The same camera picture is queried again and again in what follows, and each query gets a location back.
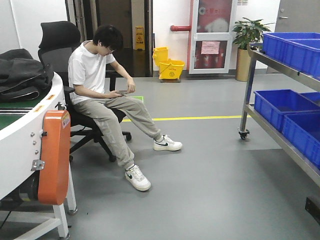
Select yellow wet floor sign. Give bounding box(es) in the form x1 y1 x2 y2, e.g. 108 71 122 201
134 25 146 51

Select blue bin cart middle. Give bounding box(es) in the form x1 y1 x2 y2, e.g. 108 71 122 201
254 89 320 132

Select blue bin cart top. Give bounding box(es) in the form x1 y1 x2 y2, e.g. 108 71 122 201
262 32 320 79

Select orange conveyor motor cover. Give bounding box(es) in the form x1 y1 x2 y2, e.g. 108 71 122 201
38 110 71 205

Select potted plant gold pot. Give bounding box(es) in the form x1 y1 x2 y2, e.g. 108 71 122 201
232 17 272 82

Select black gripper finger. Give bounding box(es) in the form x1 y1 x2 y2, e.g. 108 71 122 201
304 196 320 224

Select blue bin cart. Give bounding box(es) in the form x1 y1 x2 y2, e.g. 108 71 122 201
254 89 320 132
282 112 320 168
262 32 320 79

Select white curved conveyor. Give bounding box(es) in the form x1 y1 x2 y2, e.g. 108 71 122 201
0 74 77 240

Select seated person white shirt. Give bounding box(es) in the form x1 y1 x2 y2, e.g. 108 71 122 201
68 25 183 192

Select red fire hose cabinet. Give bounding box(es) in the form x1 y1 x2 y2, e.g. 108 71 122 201
187 0 237 74

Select blue bin cart near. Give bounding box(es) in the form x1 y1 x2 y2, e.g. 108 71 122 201
282 112 320 168

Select yellow mop bucket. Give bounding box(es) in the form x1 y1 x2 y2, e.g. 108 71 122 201
152 46 185 83

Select black bag on conveyor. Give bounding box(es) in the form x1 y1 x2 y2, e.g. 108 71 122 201
0 48 54 103

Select black office chair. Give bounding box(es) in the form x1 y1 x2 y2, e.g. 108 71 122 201
38 21 116 162

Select steel cart with wheels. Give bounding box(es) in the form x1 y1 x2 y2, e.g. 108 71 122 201
238 42 320 188

